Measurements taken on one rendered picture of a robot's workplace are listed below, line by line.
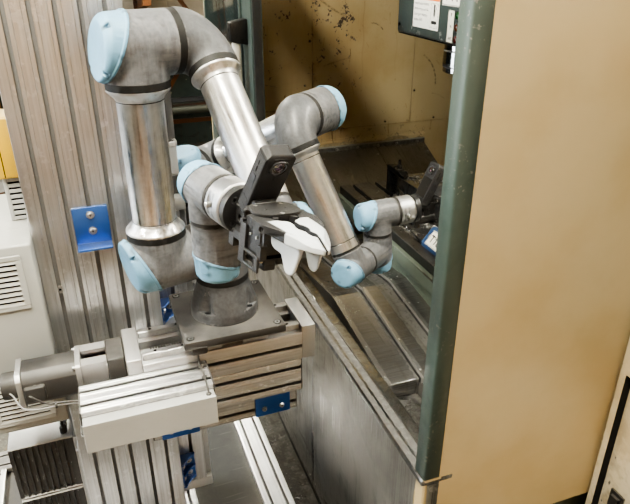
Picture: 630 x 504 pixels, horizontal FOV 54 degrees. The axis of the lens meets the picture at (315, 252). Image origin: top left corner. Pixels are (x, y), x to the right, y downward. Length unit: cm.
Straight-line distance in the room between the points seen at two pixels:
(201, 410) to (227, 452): 95
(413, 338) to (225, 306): 73
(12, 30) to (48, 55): 7
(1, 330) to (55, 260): 18
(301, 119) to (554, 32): 66
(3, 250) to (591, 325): 120
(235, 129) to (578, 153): 58
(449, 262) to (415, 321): 91
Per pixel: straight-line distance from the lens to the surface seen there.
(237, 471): 221
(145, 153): 119
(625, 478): 161
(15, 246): 141
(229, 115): 112
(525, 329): 125
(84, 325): 155
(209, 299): 137
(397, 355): 186
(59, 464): 187
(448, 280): 108
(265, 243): 81
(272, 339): 143
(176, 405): 132
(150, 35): 114
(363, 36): 314
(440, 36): 196
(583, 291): 130
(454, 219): 103
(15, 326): 150
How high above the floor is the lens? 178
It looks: 26 degrees down
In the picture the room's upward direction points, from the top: straight up
